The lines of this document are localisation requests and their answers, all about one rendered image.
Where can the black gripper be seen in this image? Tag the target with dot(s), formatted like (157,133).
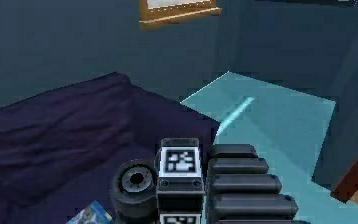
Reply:
(135,190)

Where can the gold framed wall picture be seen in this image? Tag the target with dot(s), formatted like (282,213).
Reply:
(177,11)

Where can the blue patterned book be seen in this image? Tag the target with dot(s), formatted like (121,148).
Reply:
(92,215)

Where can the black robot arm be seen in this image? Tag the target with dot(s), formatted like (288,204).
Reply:
(240,186)

